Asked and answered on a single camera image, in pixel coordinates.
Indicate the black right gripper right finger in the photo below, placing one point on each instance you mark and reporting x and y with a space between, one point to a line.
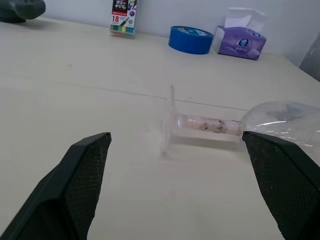
287 185

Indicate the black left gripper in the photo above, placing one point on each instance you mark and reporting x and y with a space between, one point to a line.
20 10

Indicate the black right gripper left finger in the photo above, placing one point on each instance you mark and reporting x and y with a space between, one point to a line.
62 190

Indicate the clear wine glass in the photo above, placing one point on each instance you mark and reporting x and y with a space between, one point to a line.
200 123

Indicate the marker pen box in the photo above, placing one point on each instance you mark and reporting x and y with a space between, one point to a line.
123 20

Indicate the purple tissue box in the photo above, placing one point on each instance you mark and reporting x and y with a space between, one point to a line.
240 43

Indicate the blue tape roll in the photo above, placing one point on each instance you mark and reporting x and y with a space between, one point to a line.
190 41

